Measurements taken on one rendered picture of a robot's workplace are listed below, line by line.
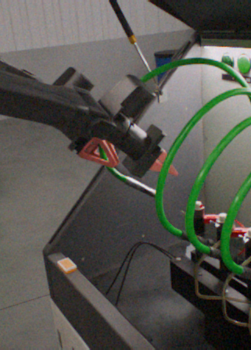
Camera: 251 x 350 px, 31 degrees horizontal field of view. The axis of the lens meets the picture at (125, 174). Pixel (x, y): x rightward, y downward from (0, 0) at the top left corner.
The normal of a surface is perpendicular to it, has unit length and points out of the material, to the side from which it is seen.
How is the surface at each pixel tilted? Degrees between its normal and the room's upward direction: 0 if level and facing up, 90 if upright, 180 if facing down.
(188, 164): 90
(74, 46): 90
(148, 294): 0
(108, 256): 90
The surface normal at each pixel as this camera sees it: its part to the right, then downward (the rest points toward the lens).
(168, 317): -0.09, -0.93
